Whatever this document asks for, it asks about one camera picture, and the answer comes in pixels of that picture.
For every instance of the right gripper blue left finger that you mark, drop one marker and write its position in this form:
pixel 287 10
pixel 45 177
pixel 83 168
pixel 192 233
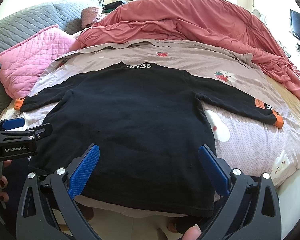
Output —
pixel 47 208

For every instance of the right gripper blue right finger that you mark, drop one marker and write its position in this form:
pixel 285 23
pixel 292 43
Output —
pixel 250 206

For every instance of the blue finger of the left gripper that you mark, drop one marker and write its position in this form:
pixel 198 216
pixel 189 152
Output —
pixel 6 125
pixel 38 132

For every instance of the black sweater orange cuffs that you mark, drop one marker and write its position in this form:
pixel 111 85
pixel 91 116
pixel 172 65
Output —
pixel 148 122

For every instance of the left hand red nails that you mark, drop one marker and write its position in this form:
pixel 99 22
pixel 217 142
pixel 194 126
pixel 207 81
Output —
pixel 3 183

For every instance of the right hand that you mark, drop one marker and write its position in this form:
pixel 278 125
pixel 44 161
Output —
pixel 192 233

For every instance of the pink quilted pillow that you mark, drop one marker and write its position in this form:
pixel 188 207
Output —
pixel 24 63

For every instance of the mauve strawberry print blanket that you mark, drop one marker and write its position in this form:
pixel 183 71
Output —
pixel 243 143

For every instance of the yellow bed sheet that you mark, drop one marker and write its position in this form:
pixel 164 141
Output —
pixel 291 100

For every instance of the grey quilted headboard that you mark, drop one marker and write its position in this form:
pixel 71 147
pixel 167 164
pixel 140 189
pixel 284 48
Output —
pixel 27 22

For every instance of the mauve small pillow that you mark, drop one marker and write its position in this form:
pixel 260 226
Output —
pixel 90 15

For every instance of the coral red duvet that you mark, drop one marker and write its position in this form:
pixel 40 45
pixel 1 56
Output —
pixel 214 22

